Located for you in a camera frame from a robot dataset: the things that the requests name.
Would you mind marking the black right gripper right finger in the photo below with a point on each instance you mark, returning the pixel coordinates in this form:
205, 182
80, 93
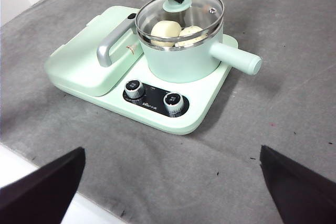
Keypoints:
302, 195

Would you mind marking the black control panel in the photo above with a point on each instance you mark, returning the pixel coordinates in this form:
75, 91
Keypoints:
155, 98

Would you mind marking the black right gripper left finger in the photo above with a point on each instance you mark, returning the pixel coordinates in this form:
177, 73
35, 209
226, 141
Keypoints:
39, 197

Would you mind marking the smooth white steamed bun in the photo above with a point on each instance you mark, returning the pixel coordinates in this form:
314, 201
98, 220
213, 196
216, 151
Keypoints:
165, 32

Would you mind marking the silver control knob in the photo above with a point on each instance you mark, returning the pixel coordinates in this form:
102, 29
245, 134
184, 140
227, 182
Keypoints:
134, 87
173, 101

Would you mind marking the green griddle cover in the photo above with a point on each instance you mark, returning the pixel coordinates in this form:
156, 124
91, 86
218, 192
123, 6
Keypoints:
78, 58

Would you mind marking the glass lid with green knob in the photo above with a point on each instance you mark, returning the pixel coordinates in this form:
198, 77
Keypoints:
173, 7

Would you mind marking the green breakfast machine base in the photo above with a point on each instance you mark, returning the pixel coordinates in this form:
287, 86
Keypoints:
204, 98

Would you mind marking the pleated bun with green dots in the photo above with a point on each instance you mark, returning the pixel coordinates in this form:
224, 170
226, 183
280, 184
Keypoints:
193, 32

